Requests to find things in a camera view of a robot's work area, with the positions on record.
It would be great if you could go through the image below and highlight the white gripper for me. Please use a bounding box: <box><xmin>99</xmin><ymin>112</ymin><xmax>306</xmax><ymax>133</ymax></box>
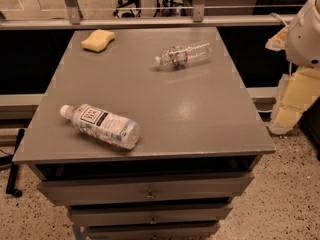
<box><xmin>265</xmin><ymin>0</ymin><xmax>320</xmax><ymax>135</ymax></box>

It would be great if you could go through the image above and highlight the blue label plastic bottle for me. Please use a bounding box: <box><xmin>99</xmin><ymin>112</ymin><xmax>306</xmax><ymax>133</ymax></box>
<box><xmin>60</xmin><ymin>104</ymin><xmax>140</xmax><ymax>150</ymax></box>

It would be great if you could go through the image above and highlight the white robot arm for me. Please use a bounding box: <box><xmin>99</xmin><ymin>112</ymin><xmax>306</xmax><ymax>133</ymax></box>
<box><xmin>265</xmin><ymin>0</ymin><xmax>320</xmax><ymax>135</ymax></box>

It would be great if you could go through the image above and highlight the clear water bottle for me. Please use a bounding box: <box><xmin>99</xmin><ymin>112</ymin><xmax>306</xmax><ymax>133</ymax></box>
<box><xmin>154</xmin><ymin>40</ymin><xmax>213</xmax><ymax>71</ymax></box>

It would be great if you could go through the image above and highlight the grey drawer cabinet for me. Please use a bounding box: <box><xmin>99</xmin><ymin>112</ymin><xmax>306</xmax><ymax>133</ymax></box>
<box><xmin>12</xmin><ymin>27</ymin><xmax>277</xmax><ymax>240</ymax></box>

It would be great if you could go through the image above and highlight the top grey drawer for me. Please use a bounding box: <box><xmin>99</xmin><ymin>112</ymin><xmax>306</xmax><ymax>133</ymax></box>
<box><xmin>38</xmin><ymin>172</ymin><xmax>254</xmax><ymax>206</ymax></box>

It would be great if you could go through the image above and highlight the grey drawer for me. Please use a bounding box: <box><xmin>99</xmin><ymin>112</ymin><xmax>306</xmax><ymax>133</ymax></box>
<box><xmin>38</xmin><ymin>172</ymin><xmax>254</xmax><ymax>206</ymax></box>
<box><xmin>87</xmin><ymin>222</ymin><xmax>220</xmax><ymax>240</ymax></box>
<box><xmin>69</xmin><ymin>203</ymin><xmax>232</xmax><ymax>226</ymax></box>

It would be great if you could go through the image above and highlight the middle grey drawer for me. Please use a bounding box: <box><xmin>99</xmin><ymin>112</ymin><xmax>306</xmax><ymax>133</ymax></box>
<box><xmin>69</xmin><ymin>203</ymin><xmax>232</xmax><ymax>226</ymax></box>

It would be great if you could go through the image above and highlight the black office chair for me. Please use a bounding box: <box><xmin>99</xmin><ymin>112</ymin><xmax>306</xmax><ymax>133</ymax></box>
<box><xmin>113</xmin><ymin>0</ymin><xmax>141</xmax><ymax>18</ymax></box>

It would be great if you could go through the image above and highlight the yellow sponge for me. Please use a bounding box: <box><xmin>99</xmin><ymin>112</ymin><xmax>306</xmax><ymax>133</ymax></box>
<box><xmin>81</xmin><ymin>29</ymin><xmax>115</xmax><ymax>52</ymax></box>

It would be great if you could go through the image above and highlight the bottom grey drawer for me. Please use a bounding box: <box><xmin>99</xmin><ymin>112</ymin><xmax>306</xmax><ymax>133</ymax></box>
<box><xmin>87</xmin><ymin>222</ymin><xmax>220</xmax><ymax>240</ymax></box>

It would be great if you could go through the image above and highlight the metal railing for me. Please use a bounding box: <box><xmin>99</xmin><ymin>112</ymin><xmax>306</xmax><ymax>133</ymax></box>
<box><xmin>0</xmin><ymin>0</ymin><xmax>306</xmax><ymax>30</ymax></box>

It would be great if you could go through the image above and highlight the black pole on floor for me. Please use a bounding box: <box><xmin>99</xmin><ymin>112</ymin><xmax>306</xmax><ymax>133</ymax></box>
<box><xmin>6</xmin><ymin>129</ymin><xmax>25</xmax><ymax>198</ymax></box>

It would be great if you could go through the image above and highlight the white cable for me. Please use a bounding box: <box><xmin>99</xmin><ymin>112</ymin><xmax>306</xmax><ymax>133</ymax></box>
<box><xmin>257</xmin><ymin>12</ymin><xmax>294</xmax><ymax>114</ymax></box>

